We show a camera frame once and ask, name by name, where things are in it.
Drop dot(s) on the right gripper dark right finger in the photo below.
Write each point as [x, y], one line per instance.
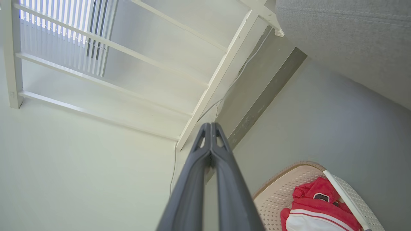
[234, 199]

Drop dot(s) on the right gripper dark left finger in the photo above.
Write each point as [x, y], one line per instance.
[189, 192]

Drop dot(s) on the beige perforated laundry basket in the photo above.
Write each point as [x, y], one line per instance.
[276, 195]

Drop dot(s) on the white garment with red stripes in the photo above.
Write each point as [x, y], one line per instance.
[308, 224]

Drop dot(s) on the red sports jersey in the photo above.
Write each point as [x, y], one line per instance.
[318, 187]

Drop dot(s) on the raised concrete step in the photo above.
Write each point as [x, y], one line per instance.
[266, 80]

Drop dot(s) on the white railing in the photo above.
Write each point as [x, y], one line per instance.
[221, 69]

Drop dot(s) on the grey fabric sofa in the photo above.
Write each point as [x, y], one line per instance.
[353, 38]

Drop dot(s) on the window with vertical blinds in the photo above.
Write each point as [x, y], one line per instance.
[64, 29]

